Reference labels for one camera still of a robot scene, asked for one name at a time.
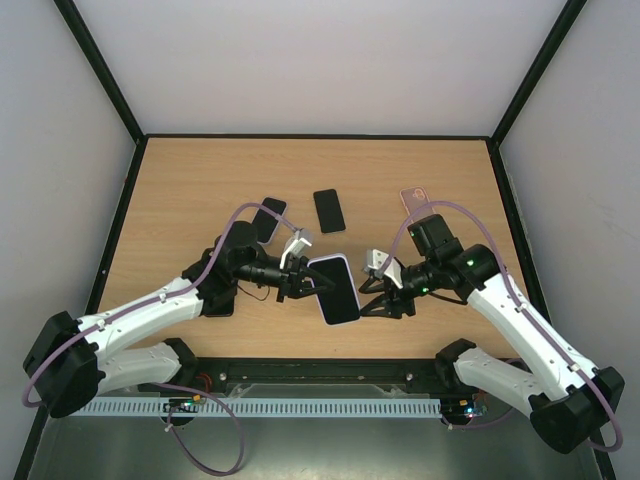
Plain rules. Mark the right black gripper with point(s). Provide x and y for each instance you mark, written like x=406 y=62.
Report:
x=395 y=293

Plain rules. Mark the black cage frame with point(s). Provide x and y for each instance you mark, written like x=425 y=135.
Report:
x=441 y=68

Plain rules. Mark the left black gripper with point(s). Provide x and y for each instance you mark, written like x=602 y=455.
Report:
x=292 y=280

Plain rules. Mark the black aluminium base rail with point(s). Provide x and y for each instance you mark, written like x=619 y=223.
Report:
x=414 y=376

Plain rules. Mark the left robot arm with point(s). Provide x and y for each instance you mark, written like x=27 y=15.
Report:
x=74 y=360

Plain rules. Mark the slotted grey cable duct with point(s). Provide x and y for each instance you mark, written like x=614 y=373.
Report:
x=264 y=408

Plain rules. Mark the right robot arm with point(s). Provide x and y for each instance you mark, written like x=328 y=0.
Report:
x=565 y=396

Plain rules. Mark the black phone from pink case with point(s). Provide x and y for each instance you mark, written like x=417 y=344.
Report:
x=329 y=212

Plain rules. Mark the pink phone case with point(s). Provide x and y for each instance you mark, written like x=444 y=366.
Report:
x=413 y=198

